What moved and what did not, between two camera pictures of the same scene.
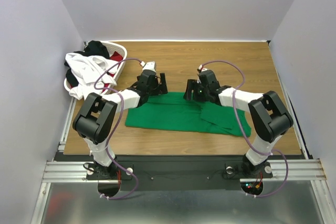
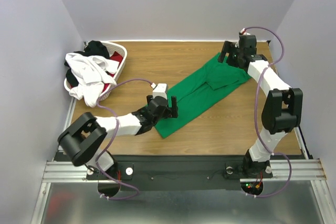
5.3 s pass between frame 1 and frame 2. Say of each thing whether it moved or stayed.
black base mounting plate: stayed
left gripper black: moved
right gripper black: moved
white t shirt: stayed
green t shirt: moved
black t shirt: stayed
